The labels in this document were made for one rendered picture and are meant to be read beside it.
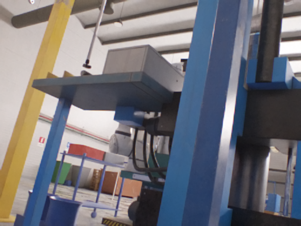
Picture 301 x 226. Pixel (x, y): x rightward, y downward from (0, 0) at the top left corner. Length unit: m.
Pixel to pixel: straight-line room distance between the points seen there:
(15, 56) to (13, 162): 9.83
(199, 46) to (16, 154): 2.64
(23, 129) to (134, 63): 2.35
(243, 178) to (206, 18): 0.71
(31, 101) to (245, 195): 2.65
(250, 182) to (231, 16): 0.90
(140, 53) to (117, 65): 0.13
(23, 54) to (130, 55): 12.00
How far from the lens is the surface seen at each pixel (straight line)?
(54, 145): 1.77
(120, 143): 2.47
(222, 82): 0.62
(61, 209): 2.67
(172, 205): 1.05
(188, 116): 1.08
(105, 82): 1.34
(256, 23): 1.74
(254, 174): 1.43
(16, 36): 13.20
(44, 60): 3.64
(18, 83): 12.99
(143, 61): 1.26
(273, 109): 1.24
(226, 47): 0.66
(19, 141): 3.45
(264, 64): 1.23
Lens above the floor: 0.61
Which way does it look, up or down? 14 degrees up
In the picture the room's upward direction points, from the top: 12 degrees clockwise
